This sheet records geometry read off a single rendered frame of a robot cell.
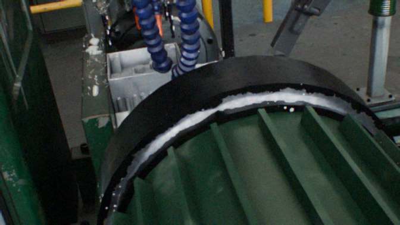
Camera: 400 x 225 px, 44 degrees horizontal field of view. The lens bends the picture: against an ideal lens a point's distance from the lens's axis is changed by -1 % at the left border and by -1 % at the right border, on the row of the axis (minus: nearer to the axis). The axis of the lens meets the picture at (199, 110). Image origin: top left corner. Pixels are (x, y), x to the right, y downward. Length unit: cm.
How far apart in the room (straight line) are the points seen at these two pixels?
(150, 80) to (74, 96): 74
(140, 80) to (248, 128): 55
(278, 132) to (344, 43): 146
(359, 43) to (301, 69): 140
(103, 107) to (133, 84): 9
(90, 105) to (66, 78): 91
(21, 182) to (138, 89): 22
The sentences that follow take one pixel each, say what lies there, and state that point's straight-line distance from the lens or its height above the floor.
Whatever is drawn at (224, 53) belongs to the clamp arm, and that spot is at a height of 107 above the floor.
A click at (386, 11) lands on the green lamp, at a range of 126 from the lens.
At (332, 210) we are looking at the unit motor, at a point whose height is 135.
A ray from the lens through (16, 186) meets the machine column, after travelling 72.
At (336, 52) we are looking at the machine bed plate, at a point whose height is 80.
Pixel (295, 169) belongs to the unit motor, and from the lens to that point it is 20.
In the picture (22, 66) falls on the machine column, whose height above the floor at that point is 117.
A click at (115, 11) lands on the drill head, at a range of 107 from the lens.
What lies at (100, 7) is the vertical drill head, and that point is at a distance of 73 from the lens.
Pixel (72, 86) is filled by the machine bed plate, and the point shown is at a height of 80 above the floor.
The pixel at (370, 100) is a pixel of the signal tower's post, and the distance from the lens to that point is 135.
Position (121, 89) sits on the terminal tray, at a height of 113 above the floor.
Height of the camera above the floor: 149
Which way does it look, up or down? 31 degrees down
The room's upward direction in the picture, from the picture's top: 6 degrees counter-clockwise
